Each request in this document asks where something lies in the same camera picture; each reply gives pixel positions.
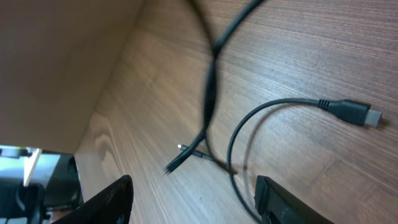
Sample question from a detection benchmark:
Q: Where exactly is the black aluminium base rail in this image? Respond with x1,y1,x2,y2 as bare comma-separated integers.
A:
1,145,83,223

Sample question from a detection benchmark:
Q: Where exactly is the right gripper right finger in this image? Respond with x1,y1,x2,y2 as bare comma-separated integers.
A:
254,175,333,224

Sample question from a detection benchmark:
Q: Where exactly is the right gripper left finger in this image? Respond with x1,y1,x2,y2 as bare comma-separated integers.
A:
55,175,134,224

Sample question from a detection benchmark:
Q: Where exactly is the thick black USB cable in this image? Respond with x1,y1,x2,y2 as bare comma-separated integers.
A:
226,98,383,224

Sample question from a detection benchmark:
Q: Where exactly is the thin black cable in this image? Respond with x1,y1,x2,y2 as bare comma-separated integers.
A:
164,0,265,175

